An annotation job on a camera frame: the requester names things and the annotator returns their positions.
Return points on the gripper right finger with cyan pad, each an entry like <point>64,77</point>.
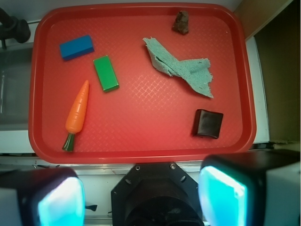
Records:
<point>257,188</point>

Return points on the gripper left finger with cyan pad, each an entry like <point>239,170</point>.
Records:
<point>41,197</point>

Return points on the blue rectangular block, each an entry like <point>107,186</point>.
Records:
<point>76,47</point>

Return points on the black square block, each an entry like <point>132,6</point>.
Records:
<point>207,124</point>

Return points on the green rectangular block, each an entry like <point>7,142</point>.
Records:
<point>106,74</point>

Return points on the orange toy carrot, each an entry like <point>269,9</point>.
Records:
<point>76,116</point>

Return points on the red plastic tray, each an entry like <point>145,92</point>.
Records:
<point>149,118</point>

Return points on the teal knitted cloth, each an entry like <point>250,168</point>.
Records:
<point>194,71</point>

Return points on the grey toy sink basin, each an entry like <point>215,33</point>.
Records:
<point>15,75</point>

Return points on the grey toy faucet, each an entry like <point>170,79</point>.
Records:
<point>13,28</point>

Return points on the brown rock chunk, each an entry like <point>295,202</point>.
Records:
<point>181,23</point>

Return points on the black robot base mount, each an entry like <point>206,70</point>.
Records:
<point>156,194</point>

